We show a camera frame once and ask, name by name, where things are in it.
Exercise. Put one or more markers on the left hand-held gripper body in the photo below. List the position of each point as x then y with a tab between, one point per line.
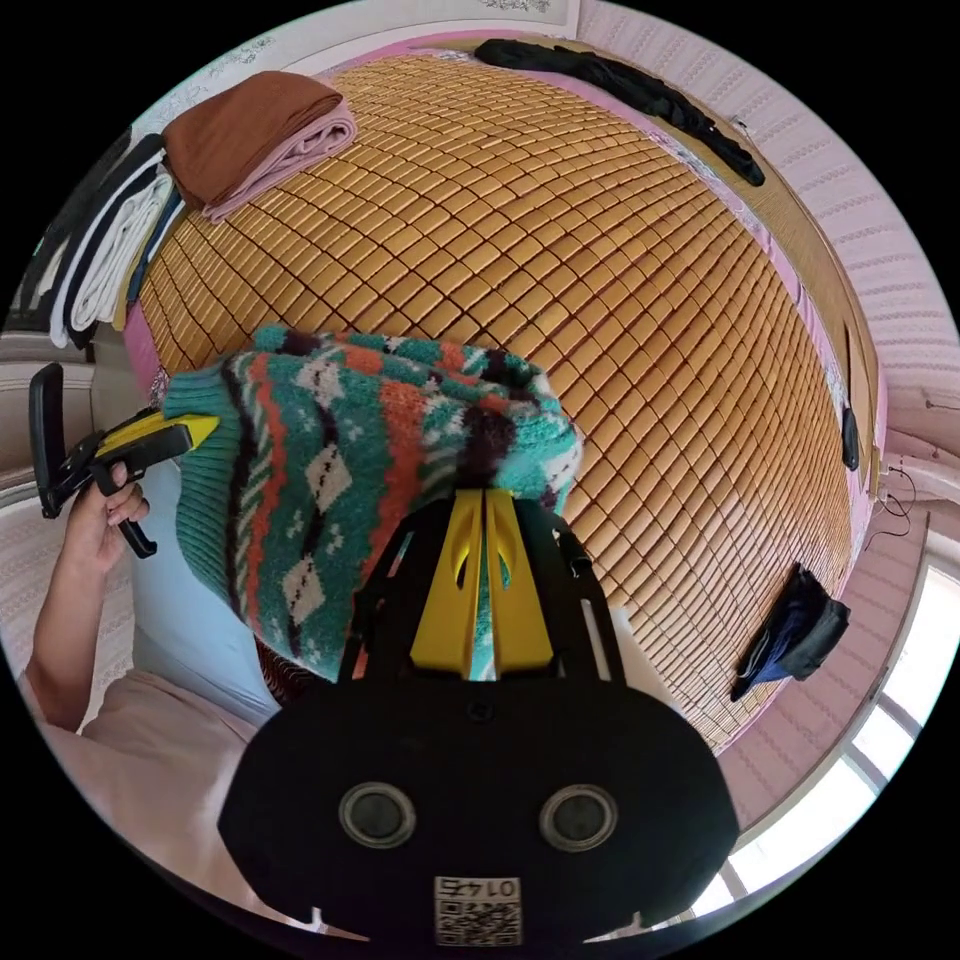
79	463

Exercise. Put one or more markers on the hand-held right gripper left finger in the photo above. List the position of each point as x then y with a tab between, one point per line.
442	600

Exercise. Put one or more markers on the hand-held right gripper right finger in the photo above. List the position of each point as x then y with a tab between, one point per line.
521	615

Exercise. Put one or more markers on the patterned wool sweater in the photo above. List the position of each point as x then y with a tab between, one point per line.
330	465

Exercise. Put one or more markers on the person's left forearm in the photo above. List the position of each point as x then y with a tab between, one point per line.
64	637

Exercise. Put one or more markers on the person's left hand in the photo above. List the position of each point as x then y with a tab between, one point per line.
94	532

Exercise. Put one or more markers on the dark folded garment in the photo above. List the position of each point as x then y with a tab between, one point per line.
799	630

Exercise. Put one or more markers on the person's body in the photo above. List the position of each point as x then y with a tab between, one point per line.
150	750

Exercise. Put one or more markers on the pile of clothes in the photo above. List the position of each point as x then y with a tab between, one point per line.
247	142

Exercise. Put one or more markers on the bed with bamboo mat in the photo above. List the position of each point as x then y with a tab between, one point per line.
525	262

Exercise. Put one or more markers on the small black device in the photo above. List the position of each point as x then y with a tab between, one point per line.
850	439

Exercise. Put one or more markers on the window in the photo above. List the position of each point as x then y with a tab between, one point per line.
885	712

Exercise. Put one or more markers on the long black garment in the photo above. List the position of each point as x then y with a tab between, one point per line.
637	90

